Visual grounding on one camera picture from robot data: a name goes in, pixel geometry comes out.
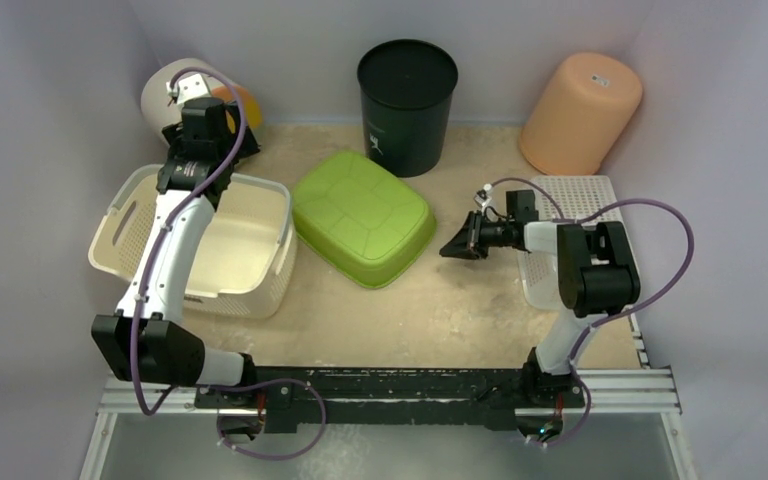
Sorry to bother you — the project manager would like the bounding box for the cream perforated laundry basket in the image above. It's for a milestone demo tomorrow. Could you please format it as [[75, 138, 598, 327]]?
[[88, 164, 298, 319]]

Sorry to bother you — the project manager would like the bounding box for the dark navy round bin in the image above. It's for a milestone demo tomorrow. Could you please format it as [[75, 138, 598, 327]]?
[[356, 39, 459, 178]]

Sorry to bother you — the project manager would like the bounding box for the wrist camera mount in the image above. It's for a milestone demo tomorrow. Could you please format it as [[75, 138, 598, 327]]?
[[474, 183, 494, 214], [166, 73, 211, 105]]

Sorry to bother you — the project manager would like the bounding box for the white perforated strainer basket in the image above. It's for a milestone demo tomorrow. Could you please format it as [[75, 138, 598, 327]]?
[[517, 175, 617, 310]]

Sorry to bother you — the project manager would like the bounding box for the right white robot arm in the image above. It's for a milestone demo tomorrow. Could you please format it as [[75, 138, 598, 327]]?
[[439, 190, 641, 407]]

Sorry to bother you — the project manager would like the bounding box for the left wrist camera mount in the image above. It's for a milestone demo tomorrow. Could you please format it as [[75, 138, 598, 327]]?
[[166, 73, 211, 105]]

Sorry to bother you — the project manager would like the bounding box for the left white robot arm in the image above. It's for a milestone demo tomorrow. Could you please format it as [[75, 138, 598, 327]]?
[[91, 97, 258, 409]]

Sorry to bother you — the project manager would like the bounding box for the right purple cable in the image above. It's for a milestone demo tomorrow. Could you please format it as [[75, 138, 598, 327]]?
[[486, 177, 695, 450]]

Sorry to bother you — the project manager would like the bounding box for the lime green basin tray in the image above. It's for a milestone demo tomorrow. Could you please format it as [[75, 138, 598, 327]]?
[[292, 151, 437, 289]]

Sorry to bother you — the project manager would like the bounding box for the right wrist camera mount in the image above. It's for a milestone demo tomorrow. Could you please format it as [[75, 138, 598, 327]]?
[[474, 183, 494, 214]]

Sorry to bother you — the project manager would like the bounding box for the orange plastic bucket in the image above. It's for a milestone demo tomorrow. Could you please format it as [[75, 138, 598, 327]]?
[[519, 52, 643, 176]]

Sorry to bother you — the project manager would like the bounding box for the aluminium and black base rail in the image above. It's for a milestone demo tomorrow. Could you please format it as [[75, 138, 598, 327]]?
[[97, 365, 682, 439]]

